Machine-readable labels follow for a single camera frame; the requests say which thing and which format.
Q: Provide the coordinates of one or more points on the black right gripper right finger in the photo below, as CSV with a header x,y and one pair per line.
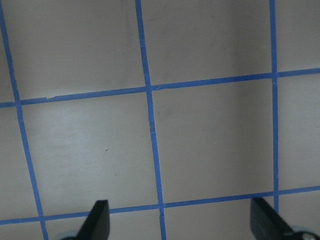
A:
x,y
266,223

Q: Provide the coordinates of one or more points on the brown paper table cover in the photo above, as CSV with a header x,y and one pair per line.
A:
x,y
178,112

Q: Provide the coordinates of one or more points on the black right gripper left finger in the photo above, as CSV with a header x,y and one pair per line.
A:
x,y
97,224

